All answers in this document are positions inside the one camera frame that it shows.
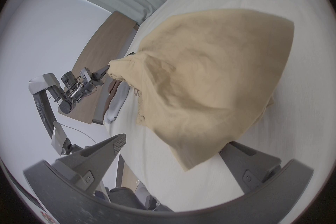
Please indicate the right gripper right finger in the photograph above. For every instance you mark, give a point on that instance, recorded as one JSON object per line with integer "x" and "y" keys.
{"x": 249, "y": 167}

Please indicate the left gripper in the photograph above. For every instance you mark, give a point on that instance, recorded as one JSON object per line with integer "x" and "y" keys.
{"x": 90, "y": 85}

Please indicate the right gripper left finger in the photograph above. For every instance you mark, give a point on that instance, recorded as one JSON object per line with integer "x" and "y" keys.
{"x": 99, "y": 157}

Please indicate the beige shorts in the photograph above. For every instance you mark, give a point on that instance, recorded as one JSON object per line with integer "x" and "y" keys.
{"x": 204, "y": 81}

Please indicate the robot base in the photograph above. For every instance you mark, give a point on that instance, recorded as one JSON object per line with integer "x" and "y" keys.
{"x": 123, "y": 195}

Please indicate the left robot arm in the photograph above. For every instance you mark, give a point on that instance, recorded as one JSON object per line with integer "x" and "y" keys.
{"x": 44, "y": 81}

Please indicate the bed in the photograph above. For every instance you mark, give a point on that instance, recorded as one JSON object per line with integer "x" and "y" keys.
{"x": 301, "y": 86}

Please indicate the brown garment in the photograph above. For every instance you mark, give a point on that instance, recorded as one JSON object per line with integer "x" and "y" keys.
{"x": 112, "y": 91}

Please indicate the white garment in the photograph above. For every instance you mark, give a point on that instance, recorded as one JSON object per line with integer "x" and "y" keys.
{"x": 115, "y": 107}

